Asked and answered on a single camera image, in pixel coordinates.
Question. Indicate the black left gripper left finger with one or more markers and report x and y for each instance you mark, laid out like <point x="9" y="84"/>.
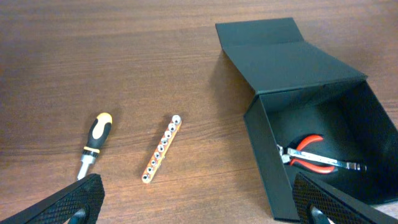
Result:
<point x="80" y="202"/>

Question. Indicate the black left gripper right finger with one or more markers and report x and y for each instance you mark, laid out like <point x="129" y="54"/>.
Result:
<point x="318" y="202"/>

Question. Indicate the red handled cutting pliers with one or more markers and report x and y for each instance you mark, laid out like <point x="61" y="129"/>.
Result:
<point x="310" y="161"/>

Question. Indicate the yellow black screwdriver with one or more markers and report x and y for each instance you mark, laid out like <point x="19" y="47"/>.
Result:
<point x="97" y="136"/>

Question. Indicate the orange socket bit holder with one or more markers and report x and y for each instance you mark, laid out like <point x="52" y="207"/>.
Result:
<point x="160" y="152"/>

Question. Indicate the black open gift box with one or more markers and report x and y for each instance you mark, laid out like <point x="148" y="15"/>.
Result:
<point x="299" y="91"/>

